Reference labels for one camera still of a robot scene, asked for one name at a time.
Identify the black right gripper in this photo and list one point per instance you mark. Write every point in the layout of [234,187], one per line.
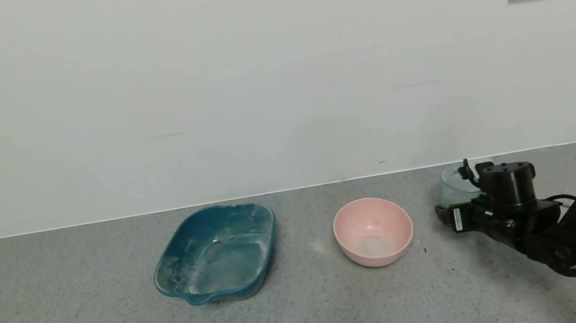
[457,218]

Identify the clear ribbed glass cup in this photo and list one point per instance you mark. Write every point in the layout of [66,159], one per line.
[451,190]

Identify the beige powder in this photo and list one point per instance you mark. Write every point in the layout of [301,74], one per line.
[373,246]

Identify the pink round bowl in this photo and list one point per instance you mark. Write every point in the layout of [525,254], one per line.
[370,223]

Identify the teal plastic square tray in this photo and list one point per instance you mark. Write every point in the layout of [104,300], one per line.
[224,270]

